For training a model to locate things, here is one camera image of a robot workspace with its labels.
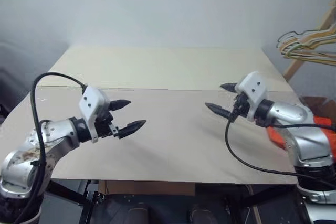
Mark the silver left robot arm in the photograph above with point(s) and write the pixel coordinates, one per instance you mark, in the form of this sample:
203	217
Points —
57	132

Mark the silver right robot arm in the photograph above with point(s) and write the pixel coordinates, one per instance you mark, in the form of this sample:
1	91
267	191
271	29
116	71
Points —
288	113

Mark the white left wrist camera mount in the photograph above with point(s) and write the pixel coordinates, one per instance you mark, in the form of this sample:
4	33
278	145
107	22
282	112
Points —
92	103

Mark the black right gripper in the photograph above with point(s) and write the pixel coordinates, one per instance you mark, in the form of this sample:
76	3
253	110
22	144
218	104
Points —
241	106

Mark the orange shorts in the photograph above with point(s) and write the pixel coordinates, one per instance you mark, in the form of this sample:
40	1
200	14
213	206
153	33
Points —
275	137

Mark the brown cardboard box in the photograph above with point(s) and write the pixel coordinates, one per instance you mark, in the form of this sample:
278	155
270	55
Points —
317	103

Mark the dark rounded shape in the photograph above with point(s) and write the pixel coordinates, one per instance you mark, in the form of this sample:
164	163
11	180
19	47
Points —
199	214
139	214

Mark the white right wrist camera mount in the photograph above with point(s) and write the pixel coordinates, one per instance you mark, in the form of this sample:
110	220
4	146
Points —
252	90

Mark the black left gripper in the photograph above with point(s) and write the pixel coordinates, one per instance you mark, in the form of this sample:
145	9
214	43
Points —
103	127

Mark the black metal table frame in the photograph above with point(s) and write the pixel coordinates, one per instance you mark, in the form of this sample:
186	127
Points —
65	192

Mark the brown panel under table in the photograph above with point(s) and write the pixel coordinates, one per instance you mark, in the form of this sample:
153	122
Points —
147	187

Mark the wooden clothes rack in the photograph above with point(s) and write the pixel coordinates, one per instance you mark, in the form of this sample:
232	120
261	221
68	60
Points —
309	41

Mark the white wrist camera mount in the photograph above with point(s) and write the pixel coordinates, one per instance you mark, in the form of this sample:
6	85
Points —
252	90
92	103

